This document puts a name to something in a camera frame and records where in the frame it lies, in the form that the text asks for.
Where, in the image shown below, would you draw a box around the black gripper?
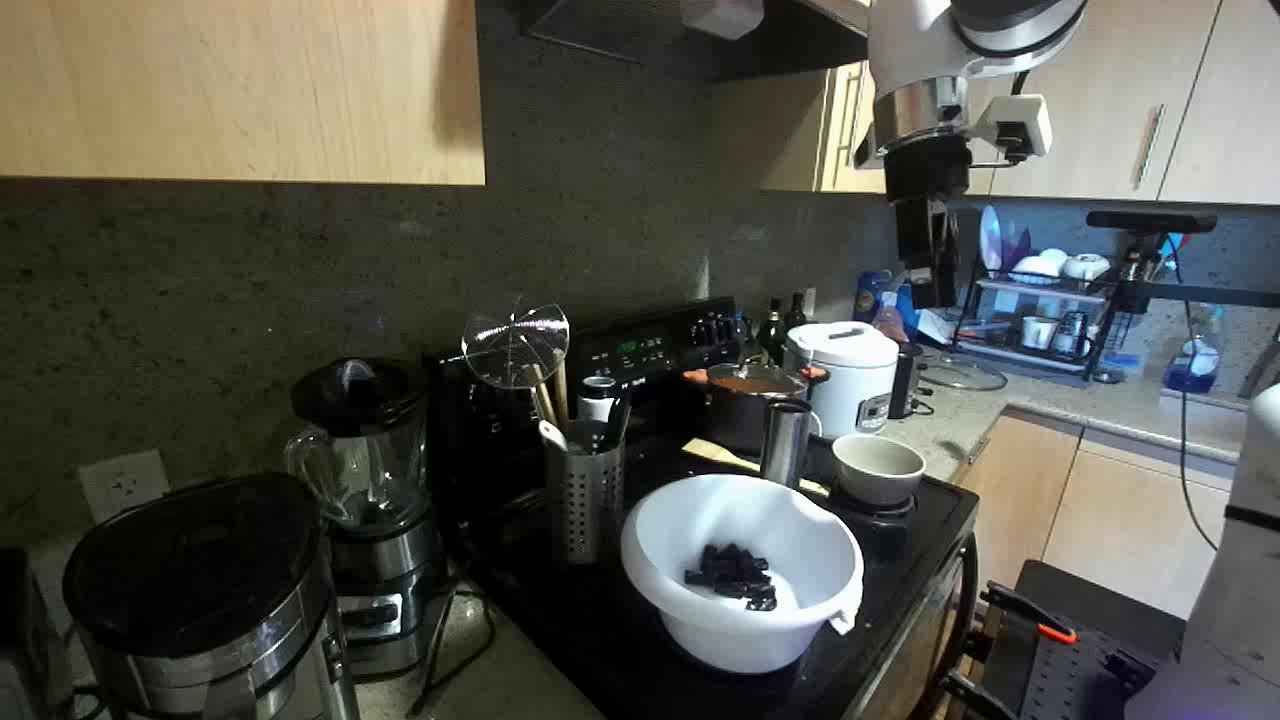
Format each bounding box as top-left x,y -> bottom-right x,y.
881,133 -> 975,273

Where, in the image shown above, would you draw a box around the silver metal flask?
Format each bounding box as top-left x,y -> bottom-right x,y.
759,395 -> 816,493

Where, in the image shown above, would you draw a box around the white plate in rack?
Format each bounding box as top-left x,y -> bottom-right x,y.
975,201 -> 1031,281

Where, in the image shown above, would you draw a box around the metal dish rack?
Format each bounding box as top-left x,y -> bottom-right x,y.
952,273 -> 1117,385

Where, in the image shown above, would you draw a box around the white rice cooker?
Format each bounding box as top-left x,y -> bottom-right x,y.
784,318 -> 902,444

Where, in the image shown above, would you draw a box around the dark glass bottle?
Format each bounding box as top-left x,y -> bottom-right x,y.
757,294 -> 811,367

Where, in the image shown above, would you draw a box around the small white bowl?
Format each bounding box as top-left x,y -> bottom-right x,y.
827,431 -> 932,511

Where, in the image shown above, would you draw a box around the wooden spatula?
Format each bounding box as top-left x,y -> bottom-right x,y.
680,436 -> 831,505

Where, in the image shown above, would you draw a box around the dark range hood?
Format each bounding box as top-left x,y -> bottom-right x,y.
517,0 -> 871,85

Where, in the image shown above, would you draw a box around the black pieces in bowl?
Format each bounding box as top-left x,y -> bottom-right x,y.
680,535 -> 781,617

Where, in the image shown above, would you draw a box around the black clamp with orange tip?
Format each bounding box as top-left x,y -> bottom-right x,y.
975,576 -> 1085,656

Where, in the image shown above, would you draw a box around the wooden spoon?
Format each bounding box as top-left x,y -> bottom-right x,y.
529,360 -> 575,431

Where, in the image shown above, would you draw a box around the round metal strainer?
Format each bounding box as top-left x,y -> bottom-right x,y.
457,301 -> 575,395

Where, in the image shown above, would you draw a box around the large white mixing bowl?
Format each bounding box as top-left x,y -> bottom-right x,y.
616,471 -> 866,677

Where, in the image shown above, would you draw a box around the perforated metal utensil holder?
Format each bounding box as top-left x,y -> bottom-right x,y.
540,431 -> 627,567

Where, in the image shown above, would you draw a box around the black perforated cart top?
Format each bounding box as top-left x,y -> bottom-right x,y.
1013,557 -> 1192,720

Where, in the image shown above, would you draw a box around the black electric stove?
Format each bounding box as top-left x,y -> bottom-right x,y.
423,294 -> 985,720

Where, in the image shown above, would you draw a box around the blender with clear jar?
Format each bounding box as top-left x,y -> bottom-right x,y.
278,352 -> 443,683

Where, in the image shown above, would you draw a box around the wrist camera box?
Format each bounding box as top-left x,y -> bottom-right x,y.
975,91 -> 1056,167

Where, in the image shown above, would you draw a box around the light wood wall cabinet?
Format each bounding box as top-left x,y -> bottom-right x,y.
703,57 -> 891,201
0,0 -> 489,192
962,0 -> 1280,212

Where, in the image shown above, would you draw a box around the black camera on stand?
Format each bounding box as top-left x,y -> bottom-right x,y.
1085,205 -> 1280,391

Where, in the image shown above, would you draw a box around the black hanging power cord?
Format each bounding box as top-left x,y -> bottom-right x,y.
1172,387 -> 1224,553

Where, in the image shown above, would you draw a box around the black blender cord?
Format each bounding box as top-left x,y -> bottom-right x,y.
404,576 -> 500,717

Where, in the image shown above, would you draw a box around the white wall outlet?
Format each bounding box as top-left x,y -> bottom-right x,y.
77,448 -> 174,530

